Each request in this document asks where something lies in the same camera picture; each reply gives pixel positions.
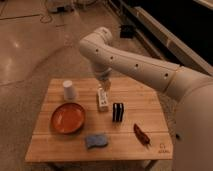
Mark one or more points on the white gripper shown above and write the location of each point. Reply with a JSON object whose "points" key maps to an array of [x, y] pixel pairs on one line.
{"points": [[105, 84]]}

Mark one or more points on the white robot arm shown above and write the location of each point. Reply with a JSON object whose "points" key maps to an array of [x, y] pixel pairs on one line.
{"points": [[192, 90]]}

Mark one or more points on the white ceramic cup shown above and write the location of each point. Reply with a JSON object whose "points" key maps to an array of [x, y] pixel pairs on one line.
{"points": [[69, 90]]}

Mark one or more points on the white tube with label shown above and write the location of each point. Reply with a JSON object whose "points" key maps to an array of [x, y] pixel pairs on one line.
{"points": [[102, 99]]}

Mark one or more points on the wooden folding table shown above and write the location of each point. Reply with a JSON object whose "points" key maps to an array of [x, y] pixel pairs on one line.
{"points": [[141, 107]]}

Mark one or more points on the orange round plate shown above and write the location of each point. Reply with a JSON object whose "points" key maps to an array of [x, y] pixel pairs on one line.
{"points": [[67, 118]]}

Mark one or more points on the black box on floor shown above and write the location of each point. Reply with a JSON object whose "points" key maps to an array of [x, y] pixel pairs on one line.
{"points": [[127, 31]]}

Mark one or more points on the blue sponge cloth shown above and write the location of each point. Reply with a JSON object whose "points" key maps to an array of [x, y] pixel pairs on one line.
{"points": [[96, 140]]}

